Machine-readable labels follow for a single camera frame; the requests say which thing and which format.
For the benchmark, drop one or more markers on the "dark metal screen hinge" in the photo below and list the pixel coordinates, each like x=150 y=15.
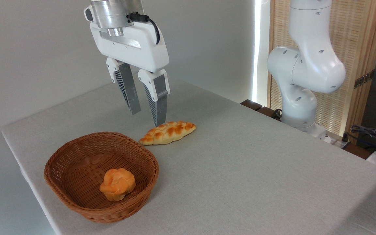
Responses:
x=364 y=79

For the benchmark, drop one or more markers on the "round orange bread bun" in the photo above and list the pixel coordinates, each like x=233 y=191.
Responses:
x=117 y=184

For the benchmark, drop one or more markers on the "grey tablecloth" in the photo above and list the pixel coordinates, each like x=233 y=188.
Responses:
x=240 y=169

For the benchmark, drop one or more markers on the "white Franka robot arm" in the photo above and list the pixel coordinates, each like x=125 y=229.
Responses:
x=308 y=65

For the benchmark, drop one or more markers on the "brown wicker basket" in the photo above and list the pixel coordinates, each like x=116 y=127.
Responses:
x=77 y=163

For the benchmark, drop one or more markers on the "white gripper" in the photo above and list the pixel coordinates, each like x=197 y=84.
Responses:
x=135 y=45

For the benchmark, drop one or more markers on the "dark brown wooden block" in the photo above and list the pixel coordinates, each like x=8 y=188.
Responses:
x=251 y=104
x=268 y=112

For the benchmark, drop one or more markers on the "long braided bread loaf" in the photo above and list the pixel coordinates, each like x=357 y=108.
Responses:
x=168 y=132

